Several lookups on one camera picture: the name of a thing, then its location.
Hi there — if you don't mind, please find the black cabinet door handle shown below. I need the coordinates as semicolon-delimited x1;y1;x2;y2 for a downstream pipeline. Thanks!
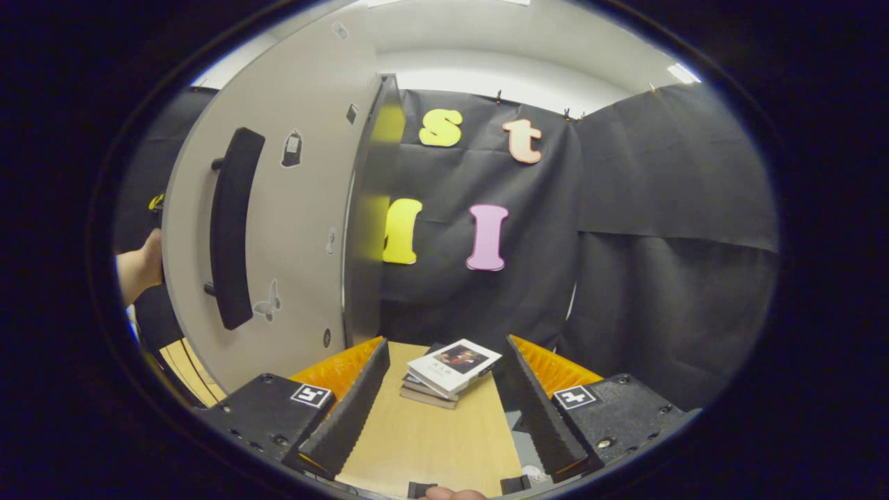
203;127;266;331

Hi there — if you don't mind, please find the white portrait cover book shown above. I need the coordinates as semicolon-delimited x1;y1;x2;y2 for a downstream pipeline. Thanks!
407;339;502;401

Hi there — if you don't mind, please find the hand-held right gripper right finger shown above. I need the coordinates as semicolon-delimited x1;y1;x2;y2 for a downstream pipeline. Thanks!
506;334;702;485

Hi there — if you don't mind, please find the dark grey cabinet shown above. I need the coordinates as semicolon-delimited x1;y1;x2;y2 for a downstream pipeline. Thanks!
342;74;407;348

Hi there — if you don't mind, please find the black backdrop cloth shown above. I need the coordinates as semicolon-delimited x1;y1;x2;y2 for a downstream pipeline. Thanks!
115;83;779;410

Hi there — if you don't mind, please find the beige cabinet door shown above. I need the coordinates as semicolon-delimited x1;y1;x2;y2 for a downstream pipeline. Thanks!
161;10;384;393

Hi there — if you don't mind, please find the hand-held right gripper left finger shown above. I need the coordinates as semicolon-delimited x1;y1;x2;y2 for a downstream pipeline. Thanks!
197;337;392;481

